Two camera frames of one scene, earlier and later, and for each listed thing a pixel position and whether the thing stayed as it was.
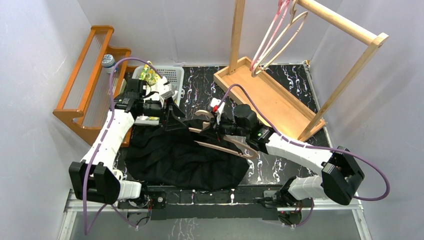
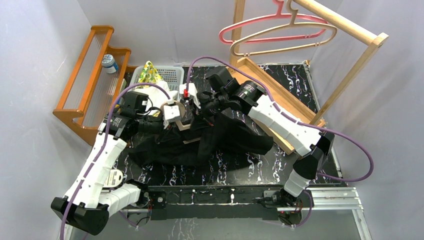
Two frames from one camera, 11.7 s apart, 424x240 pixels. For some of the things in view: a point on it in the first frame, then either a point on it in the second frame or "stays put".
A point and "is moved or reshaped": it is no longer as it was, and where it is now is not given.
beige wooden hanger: [206, 125] is moved or reshaped
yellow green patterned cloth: [148, 73] stays put
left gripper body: [167, 115] stays put
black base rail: [244, 202] stays put
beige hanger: [272, 63] -> [293, 24]
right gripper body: [226, 127] -> [212, 105]
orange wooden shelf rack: [97, 82] stays put
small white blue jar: [108, 63] stays put
